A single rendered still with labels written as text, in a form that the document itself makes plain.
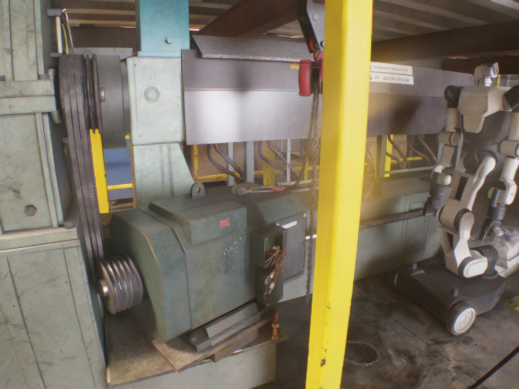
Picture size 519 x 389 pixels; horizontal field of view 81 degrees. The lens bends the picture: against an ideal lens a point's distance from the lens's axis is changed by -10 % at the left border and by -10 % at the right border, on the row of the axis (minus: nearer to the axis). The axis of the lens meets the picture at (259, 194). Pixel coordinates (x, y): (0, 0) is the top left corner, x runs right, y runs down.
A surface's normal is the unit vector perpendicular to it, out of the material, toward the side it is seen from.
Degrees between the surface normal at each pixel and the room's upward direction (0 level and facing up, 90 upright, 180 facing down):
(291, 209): 45
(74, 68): 52
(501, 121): 101
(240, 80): 78
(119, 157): 90
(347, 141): 90
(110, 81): 73
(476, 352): 0
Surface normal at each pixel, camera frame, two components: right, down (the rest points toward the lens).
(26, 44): 0.41, 0.08
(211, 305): 0.69, 0.20
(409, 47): -0.91, 0.11
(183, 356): 0.00, -0.96
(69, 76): 0.38, -0.15
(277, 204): 0.49, -0.54
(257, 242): -0.72, 0.19
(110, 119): 0.39, 0.57
